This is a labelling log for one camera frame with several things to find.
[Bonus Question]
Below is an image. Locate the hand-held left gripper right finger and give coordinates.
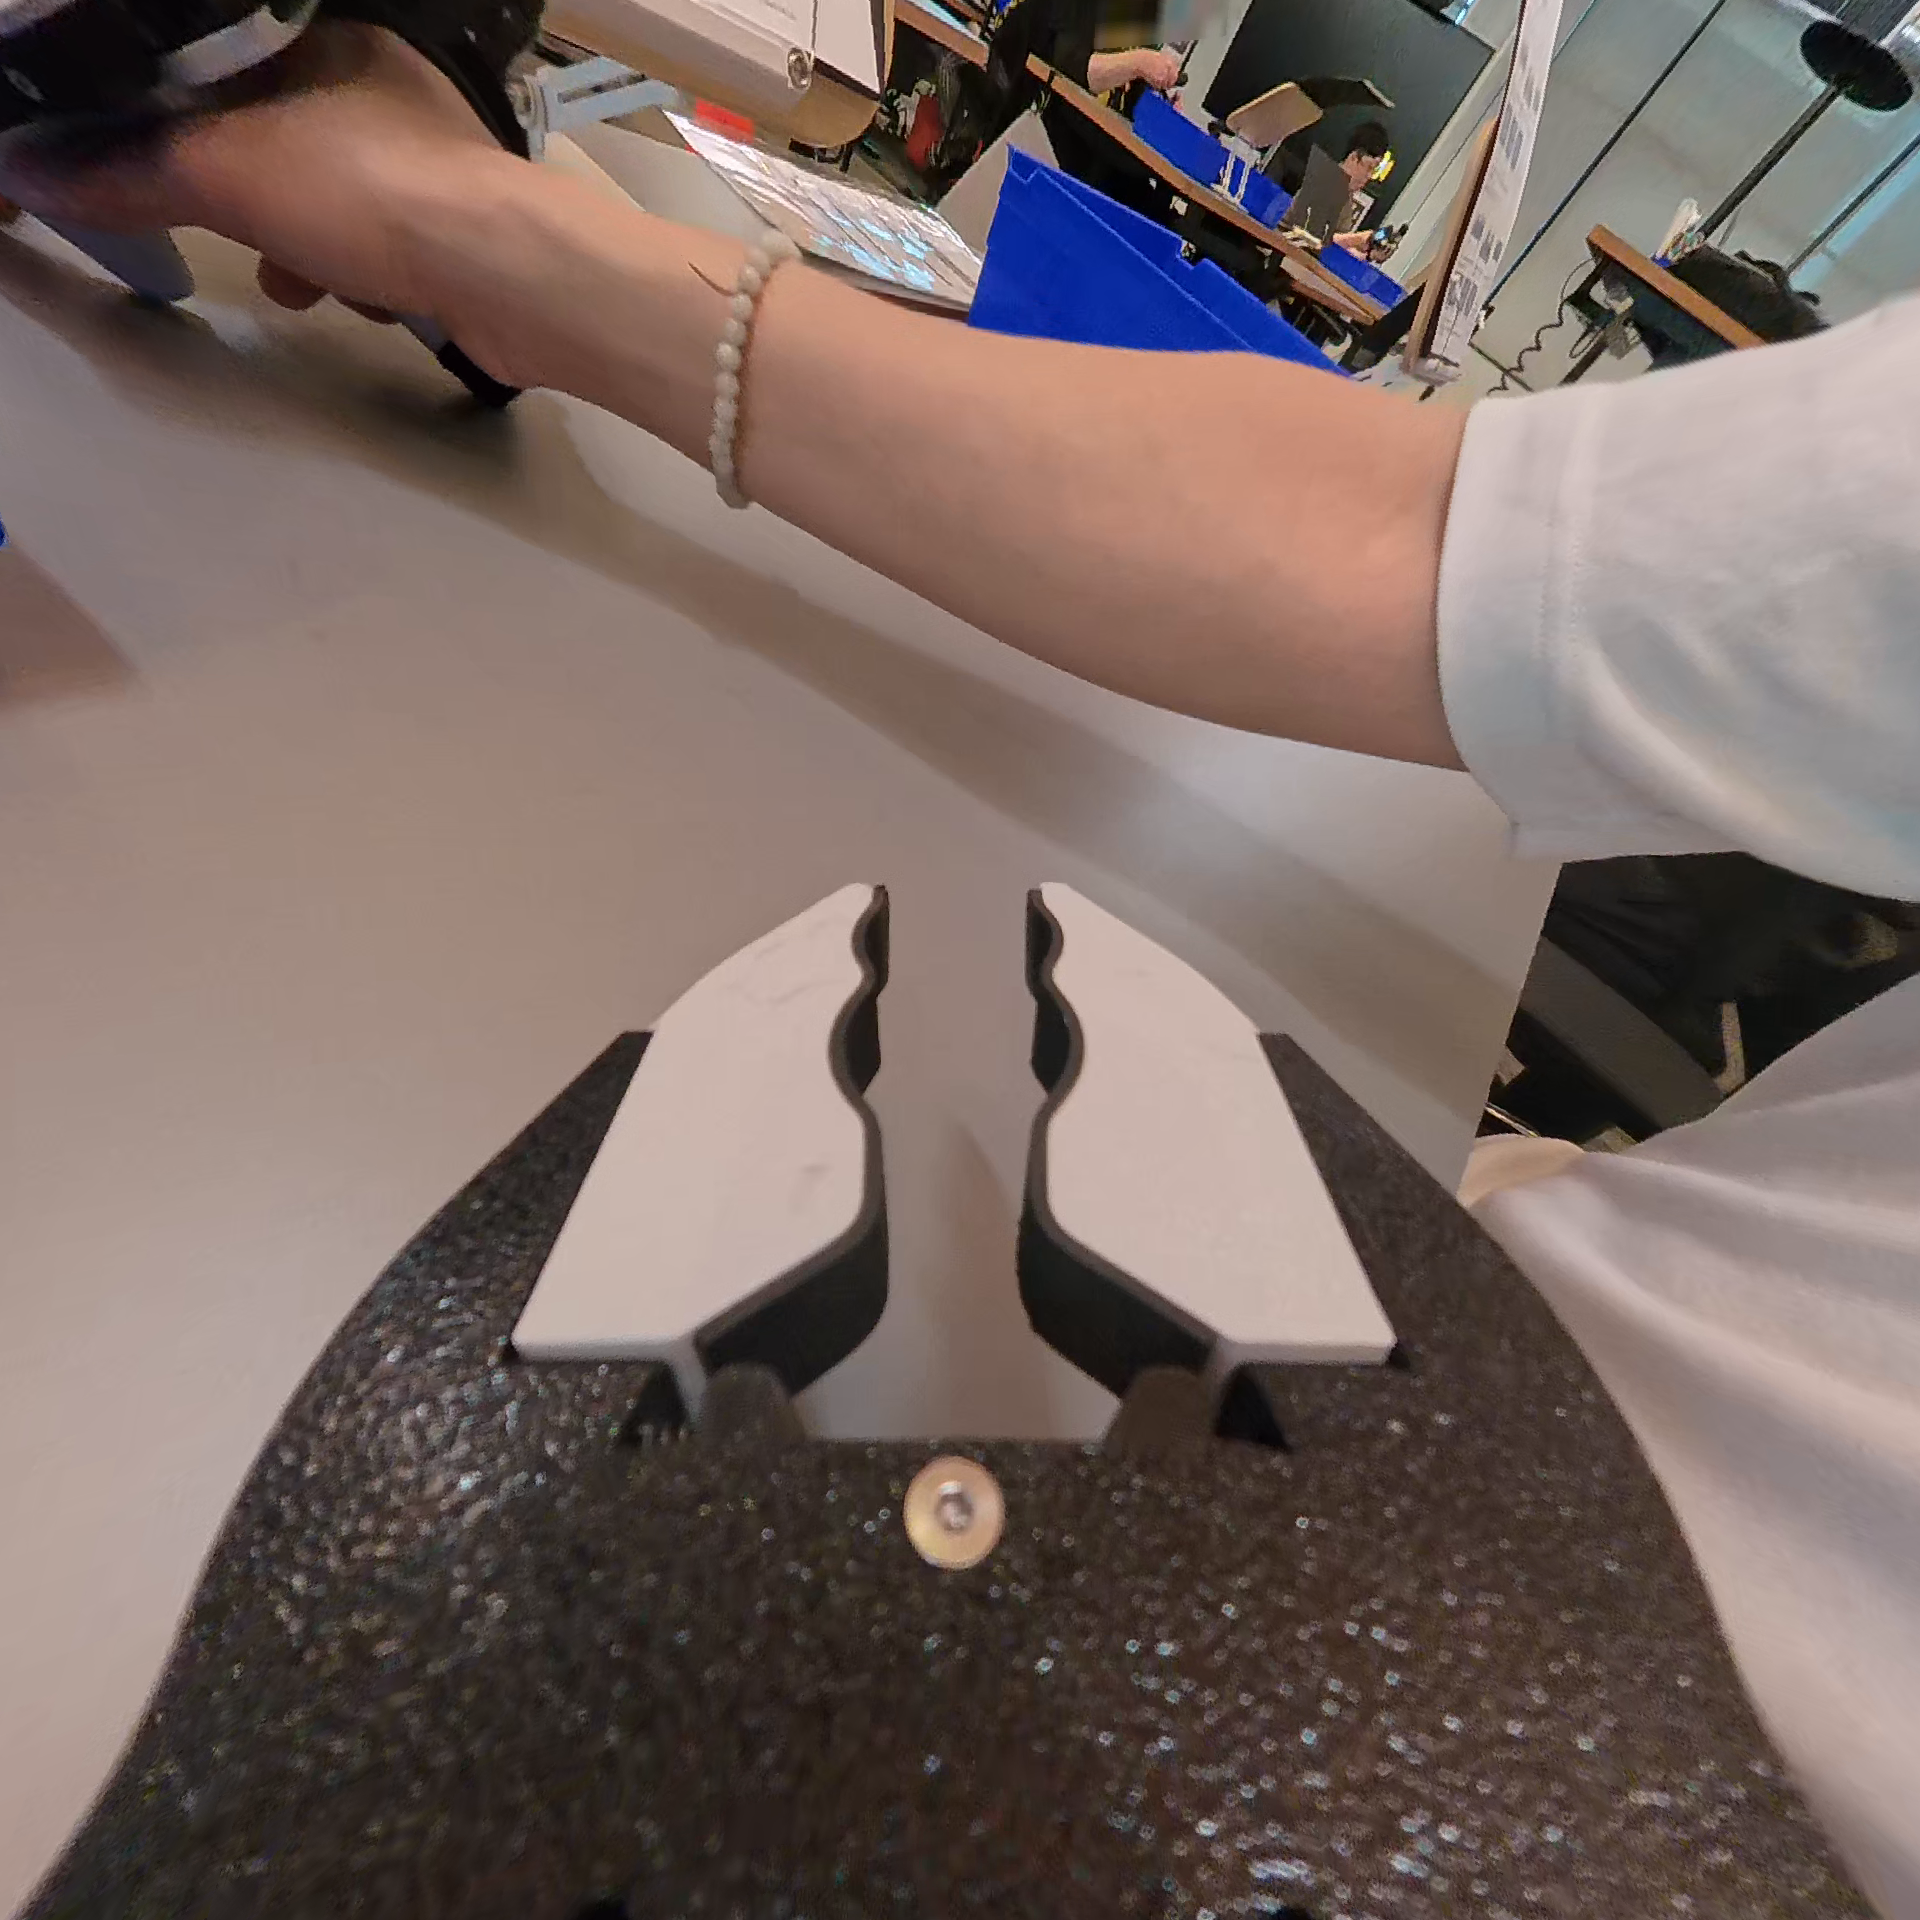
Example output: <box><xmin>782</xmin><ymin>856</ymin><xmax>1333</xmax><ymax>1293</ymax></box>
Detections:
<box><xmin>1017</xmin><ymin>880</ymin><xmax>1403</xmax><ymax>1406</ymax></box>

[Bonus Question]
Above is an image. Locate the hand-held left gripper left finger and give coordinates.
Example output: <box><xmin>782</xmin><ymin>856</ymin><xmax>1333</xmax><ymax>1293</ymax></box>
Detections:
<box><xmin>507</xmin><ymin>880</ymin><xmax>893</xmax><ymax>1394</ymax></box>

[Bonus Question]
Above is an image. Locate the person's right forearm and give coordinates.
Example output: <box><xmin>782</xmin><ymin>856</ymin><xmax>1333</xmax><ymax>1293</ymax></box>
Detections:
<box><xmin>749</xmin><ymin>254</ymin><xmax>1470</xmax><ymax>773</ymax></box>

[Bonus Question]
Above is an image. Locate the person's right hand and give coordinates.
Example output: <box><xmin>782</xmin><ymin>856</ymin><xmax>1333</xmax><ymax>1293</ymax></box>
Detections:
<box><xmin>0</xmin><ymin>26</ymin><xmax>752</xmax><ymax>436</ymax></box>

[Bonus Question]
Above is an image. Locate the person's white t-shirt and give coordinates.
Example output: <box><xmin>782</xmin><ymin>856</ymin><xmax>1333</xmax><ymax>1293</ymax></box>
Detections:
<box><xmin>1435</xmin><ymin>292</ymin><xmax>1920</xmax><ymax>1920</ymax></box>

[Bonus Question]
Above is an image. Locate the laminated paper sheet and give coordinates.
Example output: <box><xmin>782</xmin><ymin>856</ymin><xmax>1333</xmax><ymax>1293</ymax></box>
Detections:
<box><xmin>666</xmin><ymin>110</ymin><xmax>986</xmax><ymax>310</ymax></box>

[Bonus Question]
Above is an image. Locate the white sign board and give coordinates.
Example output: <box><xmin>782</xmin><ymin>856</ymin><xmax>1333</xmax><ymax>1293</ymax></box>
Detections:
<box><xmin>1403</xmin><ymin>0</ymin><xmax>1567</xmax><ymax>377</ymax></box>

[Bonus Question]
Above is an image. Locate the dark monitor screen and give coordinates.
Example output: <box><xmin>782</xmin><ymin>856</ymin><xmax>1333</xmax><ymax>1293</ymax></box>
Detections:
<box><xmin>1199</xmin><ymin>13</ymin><xmax>1503</xmax><ymax>182</ymax></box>

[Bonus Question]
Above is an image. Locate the pearl bracelet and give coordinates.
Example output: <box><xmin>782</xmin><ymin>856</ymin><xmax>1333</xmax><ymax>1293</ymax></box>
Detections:
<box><xmin>705</xmin><ymin>227</ymin><xmax>806</xmax><ymax>512</ymax></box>

